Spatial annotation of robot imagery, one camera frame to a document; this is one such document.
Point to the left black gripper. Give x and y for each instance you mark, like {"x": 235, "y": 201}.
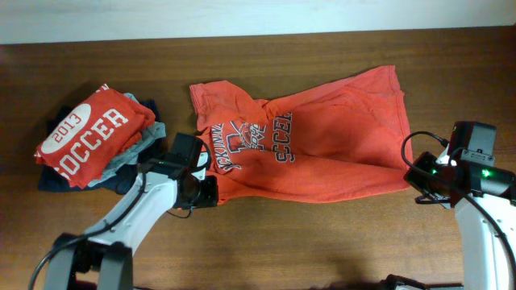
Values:
{"x": 211, "y": 198}

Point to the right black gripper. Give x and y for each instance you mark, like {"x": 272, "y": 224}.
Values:
{"x": 425, "y": 160}

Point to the orange soccer t-shirt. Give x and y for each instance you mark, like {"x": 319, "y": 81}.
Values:
{"x": 335, "y": 142}

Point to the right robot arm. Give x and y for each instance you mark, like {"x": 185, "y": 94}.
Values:
{"x": 464, "y": 179}

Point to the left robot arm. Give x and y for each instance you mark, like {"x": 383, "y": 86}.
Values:
{"x": 102, "y": 257}

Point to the folded grey shirt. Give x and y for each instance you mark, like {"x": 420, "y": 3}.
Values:
{"x": 125, "y": 163}

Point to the folded red soccer shirt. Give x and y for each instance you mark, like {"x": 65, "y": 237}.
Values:
{"x": 92, "y": 134}

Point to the folded navy shirt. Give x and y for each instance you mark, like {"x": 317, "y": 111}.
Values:
{"x": 53, "y": 182}

